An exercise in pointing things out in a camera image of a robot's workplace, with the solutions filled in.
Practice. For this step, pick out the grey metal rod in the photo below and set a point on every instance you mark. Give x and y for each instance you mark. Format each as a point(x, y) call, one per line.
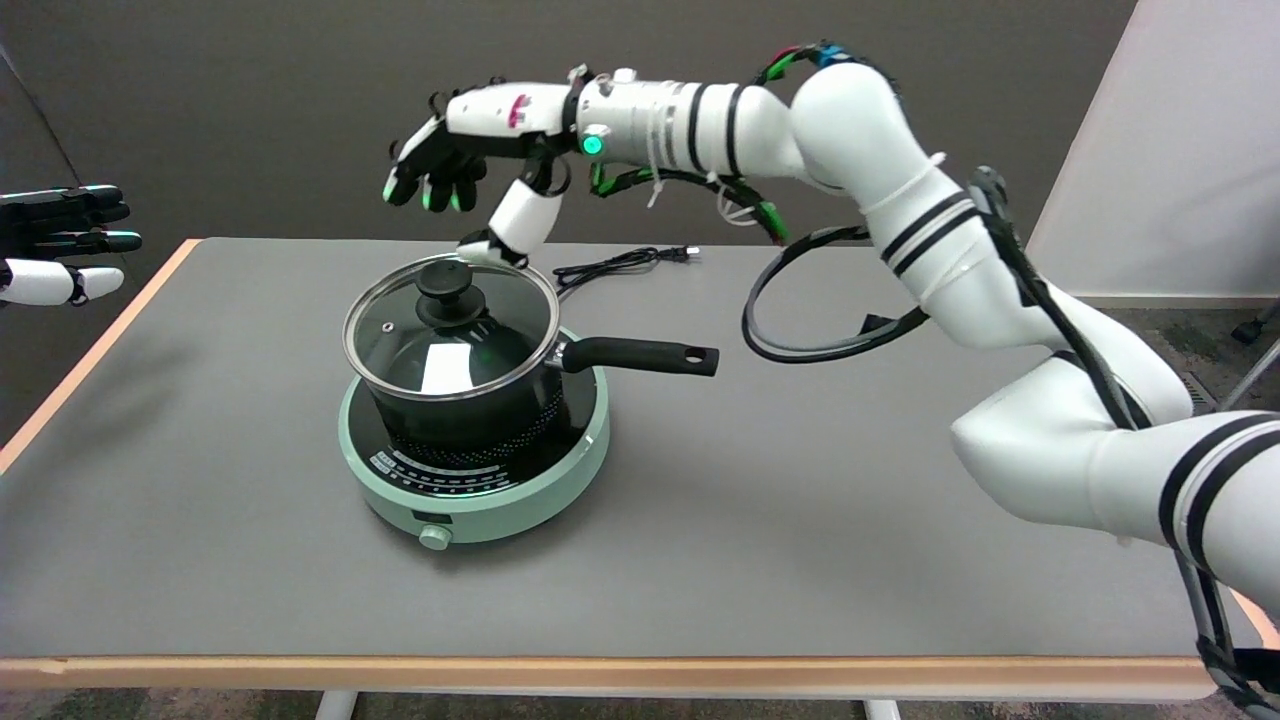
point(1255, 375)

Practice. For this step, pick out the glass pot lid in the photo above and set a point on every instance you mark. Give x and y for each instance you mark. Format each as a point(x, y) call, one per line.
point(390, 350)

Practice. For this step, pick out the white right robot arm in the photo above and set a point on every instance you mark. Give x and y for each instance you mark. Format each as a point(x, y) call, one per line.
point(1040, 450)

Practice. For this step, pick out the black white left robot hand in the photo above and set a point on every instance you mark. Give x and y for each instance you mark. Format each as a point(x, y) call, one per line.
point(40, 282)

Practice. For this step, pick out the white table leg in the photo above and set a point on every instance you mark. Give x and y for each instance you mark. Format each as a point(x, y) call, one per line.
point(882, 710)
point(335, 705)

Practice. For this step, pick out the green induction cooker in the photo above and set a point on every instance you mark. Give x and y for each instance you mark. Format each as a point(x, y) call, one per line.
point(500, 510)

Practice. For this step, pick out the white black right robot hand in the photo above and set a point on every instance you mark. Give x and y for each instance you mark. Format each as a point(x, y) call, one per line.
point(500, 110)

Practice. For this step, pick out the dark chair base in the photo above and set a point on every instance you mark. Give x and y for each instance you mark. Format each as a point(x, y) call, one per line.
point(1250, 328)

